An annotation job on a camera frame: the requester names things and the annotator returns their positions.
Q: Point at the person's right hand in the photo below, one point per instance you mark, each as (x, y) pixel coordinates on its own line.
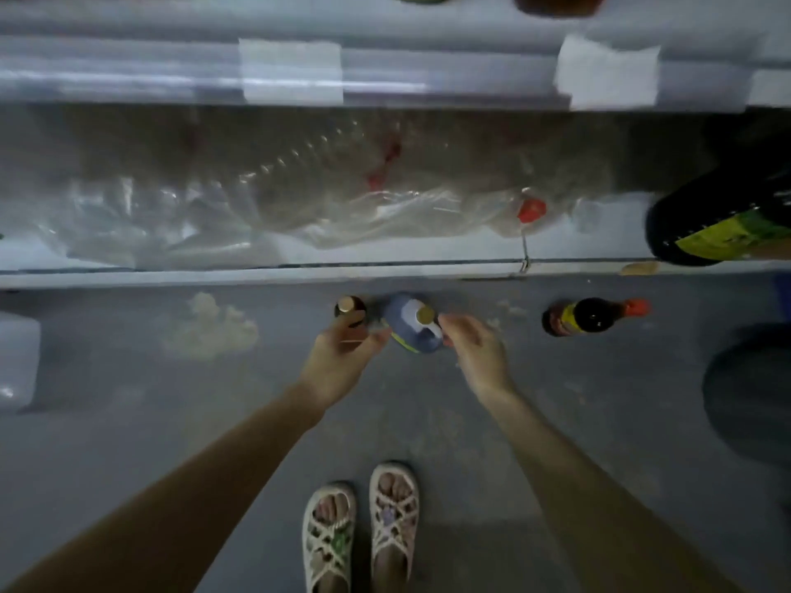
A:
(480, 358)

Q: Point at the person's left hand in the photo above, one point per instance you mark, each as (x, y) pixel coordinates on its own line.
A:
(336, 364)

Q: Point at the brown-cap small soy bottle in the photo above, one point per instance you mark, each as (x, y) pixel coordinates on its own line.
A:
(350, 307)

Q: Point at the rice vinegar jug gold cap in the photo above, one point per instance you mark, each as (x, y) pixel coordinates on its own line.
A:
(410, 327)

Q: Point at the slim soy bottle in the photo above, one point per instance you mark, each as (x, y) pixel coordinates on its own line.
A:
(587, 317)

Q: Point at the white metal store shelving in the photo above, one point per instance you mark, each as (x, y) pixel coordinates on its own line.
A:
(124, 68)

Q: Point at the person's right forearm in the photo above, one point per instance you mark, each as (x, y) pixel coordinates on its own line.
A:
(618, 512)

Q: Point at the person's left forearm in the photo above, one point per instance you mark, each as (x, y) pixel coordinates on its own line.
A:
(148, 512)

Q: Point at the pack of clear empty bottles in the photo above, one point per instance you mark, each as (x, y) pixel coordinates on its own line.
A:
(309, 191)

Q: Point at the person's left beige sandal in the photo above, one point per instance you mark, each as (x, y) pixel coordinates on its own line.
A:
(329, 543)

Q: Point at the grey floor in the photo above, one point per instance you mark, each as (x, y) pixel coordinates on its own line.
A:
(124, 438)

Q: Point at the small yellow paper tag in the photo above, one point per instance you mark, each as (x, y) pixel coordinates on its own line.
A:
(639, 268)

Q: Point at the blue plastic crate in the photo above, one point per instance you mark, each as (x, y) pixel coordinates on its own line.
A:
(783, 296)

